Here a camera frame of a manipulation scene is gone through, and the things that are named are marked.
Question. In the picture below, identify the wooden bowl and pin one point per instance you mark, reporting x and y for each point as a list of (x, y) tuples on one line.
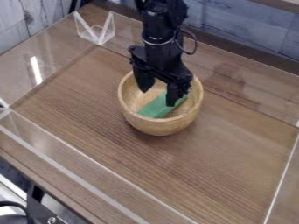
[(134, 100)]

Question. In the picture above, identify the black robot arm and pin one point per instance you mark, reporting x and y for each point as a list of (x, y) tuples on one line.
[(163, 16)]

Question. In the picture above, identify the clear acrylic enclosure wall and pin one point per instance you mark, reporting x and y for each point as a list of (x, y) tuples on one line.
[(103, 196)]

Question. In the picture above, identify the black table frame leg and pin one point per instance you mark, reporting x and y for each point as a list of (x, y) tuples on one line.
[(46, 209)]

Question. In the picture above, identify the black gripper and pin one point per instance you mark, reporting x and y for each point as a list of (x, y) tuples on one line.
[(159, 62)]

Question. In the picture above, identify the green rectangular stick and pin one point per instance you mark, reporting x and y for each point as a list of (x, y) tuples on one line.
[(154, 106)]

